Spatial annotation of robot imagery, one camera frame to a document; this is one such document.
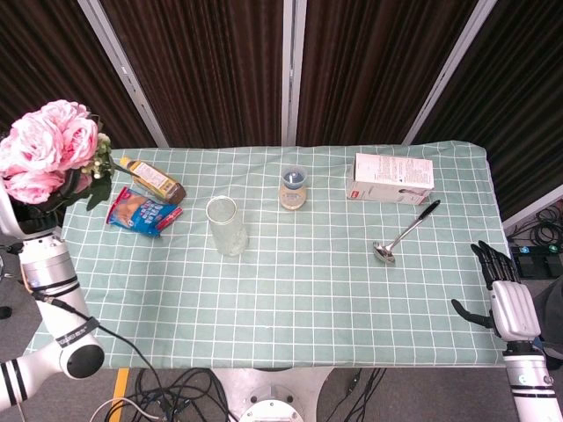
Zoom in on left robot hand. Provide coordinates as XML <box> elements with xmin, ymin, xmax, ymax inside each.
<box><xmin>0</xmin><ymin>175</ymin><xmax>67</xmax><ymax>238</ymax></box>

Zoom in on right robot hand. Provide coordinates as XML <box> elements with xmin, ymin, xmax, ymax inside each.
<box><xmin>450</xmin><ymin>240</ymin><xmax>542</xmax><ymax>344</ymax></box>

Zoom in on pink artificial flower bouquet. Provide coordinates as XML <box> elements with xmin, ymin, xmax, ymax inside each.
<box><xmin>0</xmin><ymin>99</ymin><xmax>133</xmax><ymax>212</ymax></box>

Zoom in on clear glass jar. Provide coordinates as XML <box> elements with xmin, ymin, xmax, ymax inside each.
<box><xmin>205</xmin><ymin>195</ymin><xmax>250</xmax><ymax>258</ymax></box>

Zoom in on black device with green lights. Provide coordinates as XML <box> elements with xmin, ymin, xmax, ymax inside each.
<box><xmin>509</xmin><ymin>244</ymin><xmax>563</xmax><ymax>279</ymax></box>

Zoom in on blue red snack bag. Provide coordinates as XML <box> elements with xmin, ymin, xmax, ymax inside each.
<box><xmin>106</xmin><ymin>186</ymin><xmax>184</xmax><ymax>238</ymax></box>

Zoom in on brown sauce bottle yellow cap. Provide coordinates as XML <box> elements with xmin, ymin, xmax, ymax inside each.
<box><xmin>119</xmin><ymin>156</ymin><xmax>187</xmax><ymax>206</ymax></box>

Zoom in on white cardboard box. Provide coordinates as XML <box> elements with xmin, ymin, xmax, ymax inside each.
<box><xmin>345</xmin><ymin>152</ymin><xmax>435</xmax><ymax>207</ymax></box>

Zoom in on green checkered tablecloth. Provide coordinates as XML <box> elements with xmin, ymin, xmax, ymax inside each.
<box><xmin>25</xmin><ymin>140</ymin><xmax>511</xmax><ymax>369</ymax></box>

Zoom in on small jar with blue lid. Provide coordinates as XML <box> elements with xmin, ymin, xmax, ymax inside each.
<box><xmin>278</xmin><ymin>166</ymin><xmax>309</xmax><ymax>211</ymax></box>

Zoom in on steel ladle black handle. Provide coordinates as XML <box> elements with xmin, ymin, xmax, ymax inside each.
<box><xmin>372</xmin><ymin>200</ymin><xmax>442</xmax><ymax>265</ymax></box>

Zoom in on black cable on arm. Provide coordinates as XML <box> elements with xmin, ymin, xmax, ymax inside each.
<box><xmin>26</xmin><ymin>280</ymin><xmax>177</xmax><ymax>422</ymax></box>

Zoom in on grey partition post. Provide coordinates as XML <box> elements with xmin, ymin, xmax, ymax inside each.
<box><xmin>77</xmin><ymin>0</ymin><xmax>170</xmax><ymax>149</ymax></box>
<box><xmin>280</xmin><ymin>0</ymin><xmax>308</xmax><ymax>147</ymax></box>
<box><xmin>400</xmin><ymin>0</ymin><xmax>499</xmax><ymax>146</ymax></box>

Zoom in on white floor cable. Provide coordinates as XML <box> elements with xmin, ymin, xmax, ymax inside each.
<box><xmin>90</xmin><ymin>397</ymin><xmax>168</xmax><ymax>422</ymax></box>

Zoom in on black floor cables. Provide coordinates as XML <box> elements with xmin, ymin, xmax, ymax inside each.
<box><xmin>105</xmin><ymin>367</ymin><xmax>234</xmax><ymax>422</ymax></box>

